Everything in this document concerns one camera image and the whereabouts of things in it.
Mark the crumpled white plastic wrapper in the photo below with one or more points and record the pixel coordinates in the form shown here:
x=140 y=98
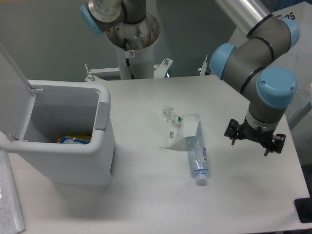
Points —
x=177 y=127

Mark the white grey trash can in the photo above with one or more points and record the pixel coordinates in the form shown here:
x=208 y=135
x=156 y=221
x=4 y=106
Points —
x=35 y=113

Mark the yellow blue snack package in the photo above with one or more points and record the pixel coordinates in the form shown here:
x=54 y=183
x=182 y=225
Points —
x=75 y=138

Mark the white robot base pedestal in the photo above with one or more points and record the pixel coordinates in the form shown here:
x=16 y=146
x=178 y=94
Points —
x=134 y=44

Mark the black device at edge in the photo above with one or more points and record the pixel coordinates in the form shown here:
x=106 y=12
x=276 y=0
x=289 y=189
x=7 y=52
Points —
x=304 y=209

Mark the white notebook with writing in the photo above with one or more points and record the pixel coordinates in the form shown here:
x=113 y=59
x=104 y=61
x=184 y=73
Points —
x=11 y=217

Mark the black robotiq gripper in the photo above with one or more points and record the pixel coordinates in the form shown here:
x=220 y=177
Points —
x=271 y=143

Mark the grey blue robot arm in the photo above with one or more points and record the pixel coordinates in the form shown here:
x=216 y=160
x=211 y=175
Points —
x=248 y=68

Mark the clear plastic water bottle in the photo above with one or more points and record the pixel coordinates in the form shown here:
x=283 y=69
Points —
x=197 y=156

